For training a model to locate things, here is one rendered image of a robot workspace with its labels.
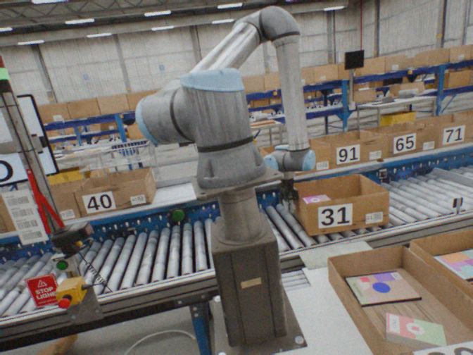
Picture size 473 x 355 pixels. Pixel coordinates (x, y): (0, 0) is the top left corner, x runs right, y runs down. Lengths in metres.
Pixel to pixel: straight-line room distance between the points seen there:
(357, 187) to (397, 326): 0.92
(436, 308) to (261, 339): 0.53
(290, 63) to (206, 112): 0.59
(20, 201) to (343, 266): 1.15
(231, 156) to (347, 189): 1.13
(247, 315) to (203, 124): 0.54
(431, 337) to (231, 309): 0.52
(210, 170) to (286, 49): 0.66
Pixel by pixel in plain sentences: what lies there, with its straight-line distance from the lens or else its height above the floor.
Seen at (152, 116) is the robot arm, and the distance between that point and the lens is 0.77.
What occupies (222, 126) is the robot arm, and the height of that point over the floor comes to 1.39.
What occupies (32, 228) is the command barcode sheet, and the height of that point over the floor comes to 1.10.
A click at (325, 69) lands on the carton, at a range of 6.89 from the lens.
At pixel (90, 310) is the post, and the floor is 0.72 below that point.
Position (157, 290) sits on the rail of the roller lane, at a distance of 1.25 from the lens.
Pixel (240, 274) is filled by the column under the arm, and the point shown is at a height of 1.00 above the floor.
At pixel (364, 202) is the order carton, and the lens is 1.40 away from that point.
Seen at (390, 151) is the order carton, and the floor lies 0.94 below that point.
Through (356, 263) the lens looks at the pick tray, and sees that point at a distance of 1.12.
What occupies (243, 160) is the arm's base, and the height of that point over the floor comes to 1.30.
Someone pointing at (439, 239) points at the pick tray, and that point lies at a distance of 1.28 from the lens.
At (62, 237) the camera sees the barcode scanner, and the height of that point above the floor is 1.07.
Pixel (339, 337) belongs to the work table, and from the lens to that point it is 0.95.
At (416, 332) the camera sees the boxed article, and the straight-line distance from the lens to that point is 0.95.
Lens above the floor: 1.46
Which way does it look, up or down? 17 degrees down
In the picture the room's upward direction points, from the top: 8 degrees counter-clockwise
